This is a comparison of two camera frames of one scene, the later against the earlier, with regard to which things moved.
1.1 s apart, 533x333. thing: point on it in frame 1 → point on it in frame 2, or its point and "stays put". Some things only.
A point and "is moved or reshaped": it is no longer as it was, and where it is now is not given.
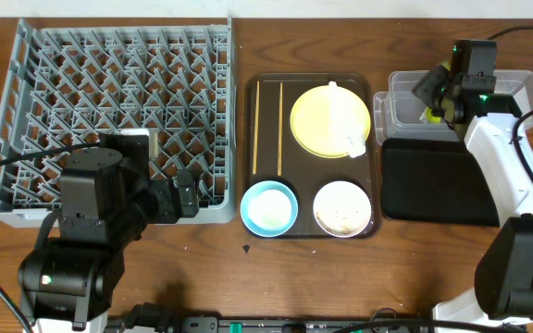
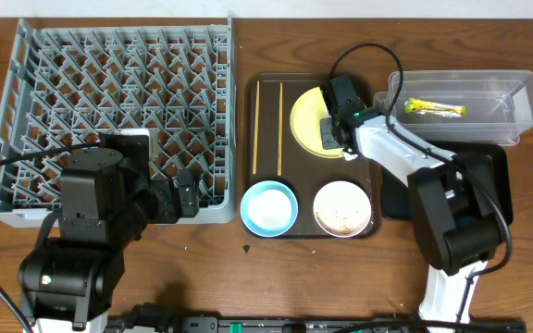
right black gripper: [425, 84] → [328, 141]
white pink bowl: [342, 209] stays put
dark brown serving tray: [272, 153] stays put
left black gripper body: [174, 199] stays put
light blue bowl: [269, 208] stays put
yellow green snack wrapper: [448, 106] is moved or reshaped
